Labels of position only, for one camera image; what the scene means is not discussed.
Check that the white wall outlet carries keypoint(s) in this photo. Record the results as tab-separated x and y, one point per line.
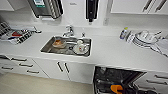
106	21

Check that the white patterned plate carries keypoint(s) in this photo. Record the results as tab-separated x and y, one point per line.
86	49

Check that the orange bowl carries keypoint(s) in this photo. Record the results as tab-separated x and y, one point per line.
57	43

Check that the dish soap bottle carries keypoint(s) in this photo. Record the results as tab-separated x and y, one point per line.
124	34

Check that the stainless steel dishwasher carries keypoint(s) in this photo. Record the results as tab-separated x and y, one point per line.
133	80

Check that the white upper wall cabinet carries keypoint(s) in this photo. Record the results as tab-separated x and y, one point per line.
6	4
133	6

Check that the black soap dispenser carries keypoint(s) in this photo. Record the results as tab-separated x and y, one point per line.
91	9

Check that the white cup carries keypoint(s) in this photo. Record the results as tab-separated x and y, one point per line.
80	45

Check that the steel sink basin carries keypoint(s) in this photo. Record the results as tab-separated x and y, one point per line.
46	47

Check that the stack of white plates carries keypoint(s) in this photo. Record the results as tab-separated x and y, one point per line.
145	39

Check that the white sink base cabinet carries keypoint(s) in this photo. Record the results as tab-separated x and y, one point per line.
80	68

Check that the chrome faucet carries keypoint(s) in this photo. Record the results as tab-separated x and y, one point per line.
68	31

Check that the small white mug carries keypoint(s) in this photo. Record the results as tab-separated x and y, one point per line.
130	37

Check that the steel paper towel dispenser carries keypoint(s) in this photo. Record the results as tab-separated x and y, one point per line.
43	6

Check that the small wall label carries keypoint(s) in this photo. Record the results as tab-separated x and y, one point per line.
72	3

